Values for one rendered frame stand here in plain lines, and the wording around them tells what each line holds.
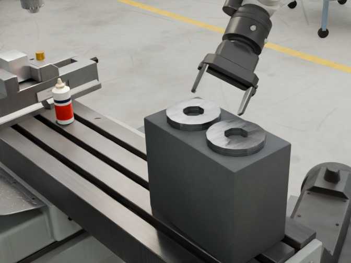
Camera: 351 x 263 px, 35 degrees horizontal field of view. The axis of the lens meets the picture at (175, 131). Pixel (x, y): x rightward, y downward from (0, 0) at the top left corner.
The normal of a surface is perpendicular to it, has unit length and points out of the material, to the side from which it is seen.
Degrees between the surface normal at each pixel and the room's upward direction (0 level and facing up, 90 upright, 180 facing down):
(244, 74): 51
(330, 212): 0
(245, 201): 90
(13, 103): 90
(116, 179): 0
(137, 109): 0
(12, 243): 90
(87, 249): 90
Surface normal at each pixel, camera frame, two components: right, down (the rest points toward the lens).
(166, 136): -0.79, 0.33
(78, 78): 0.71, 0.33
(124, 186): -0.04, -0.87
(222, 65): 0.23, -0.19
